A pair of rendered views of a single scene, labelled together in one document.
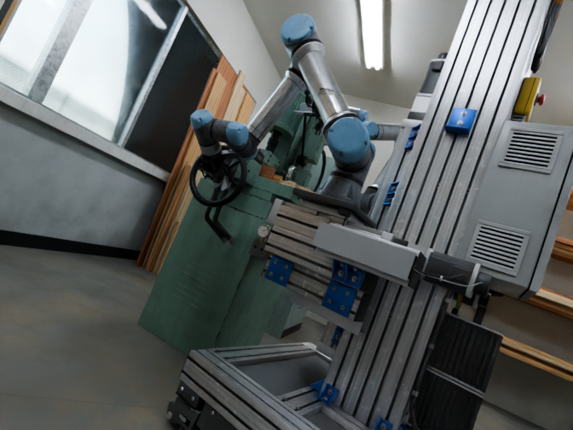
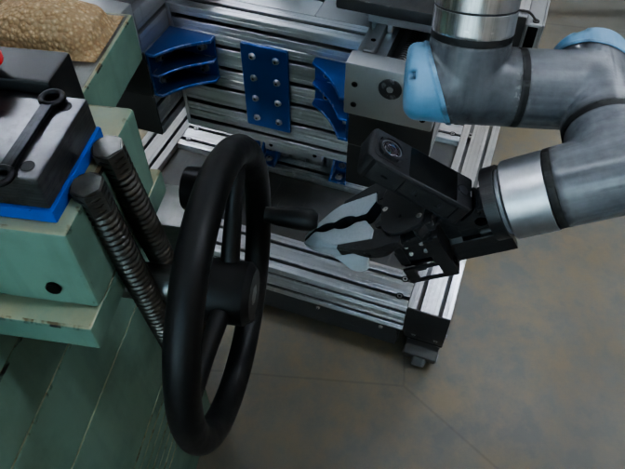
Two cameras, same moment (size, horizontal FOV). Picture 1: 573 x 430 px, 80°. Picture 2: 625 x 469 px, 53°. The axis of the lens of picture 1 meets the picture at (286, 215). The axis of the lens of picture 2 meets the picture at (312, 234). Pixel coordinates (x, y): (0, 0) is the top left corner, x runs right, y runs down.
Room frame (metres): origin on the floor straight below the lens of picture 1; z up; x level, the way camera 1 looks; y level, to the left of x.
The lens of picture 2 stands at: (1.51, 0.69, 1.29)
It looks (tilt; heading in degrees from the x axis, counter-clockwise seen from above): 50 degrees down; 256
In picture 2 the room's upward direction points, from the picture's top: straight up
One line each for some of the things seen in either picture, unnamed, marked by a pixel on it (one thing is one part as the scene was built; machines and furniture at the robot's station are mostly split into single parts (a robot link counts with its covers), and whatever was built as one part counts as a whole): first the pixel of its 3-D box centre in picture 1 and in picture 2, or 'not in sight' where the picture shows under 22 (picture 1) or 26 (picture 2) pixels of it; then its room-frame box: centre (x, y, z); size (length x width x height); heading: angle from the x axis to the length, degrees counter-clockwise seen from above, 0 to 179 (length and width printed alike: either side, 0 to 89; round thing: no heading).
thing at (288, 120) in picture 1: (287, 107); not in sight; (1.82, 0.22, 1.35); 0.18 x 0.18 x 0.31
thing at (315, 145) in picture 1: (314, 149); not in sight; (1.95, 0.00, 1.22); 0.09 x 0.08 x 0.15; 157
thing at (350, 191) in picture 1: (341, 192); not in sight; (1.12, -0.14, 0.87); 0.15 x 0.15 x 0.10
